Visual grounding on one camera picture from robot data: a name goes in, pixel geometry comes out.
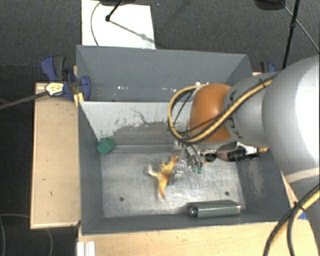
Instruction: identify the grey metal bin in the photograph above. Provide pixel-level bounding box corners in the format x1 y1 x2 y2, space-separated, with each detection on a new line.
75 44 299 236

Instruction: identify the yellow toy dinosaur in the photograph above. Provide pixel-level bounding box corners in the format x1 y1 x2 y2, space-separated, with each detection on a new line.
146 155 180 201

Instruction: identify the pale wood board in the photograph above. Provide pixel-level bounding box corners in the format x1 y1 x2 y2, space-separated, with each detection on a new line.
30 80 82 230

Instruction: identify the black cylinder on white bracket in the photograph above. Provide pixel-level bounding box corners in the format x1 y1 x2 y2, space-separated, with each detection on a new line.
203 146 270 163

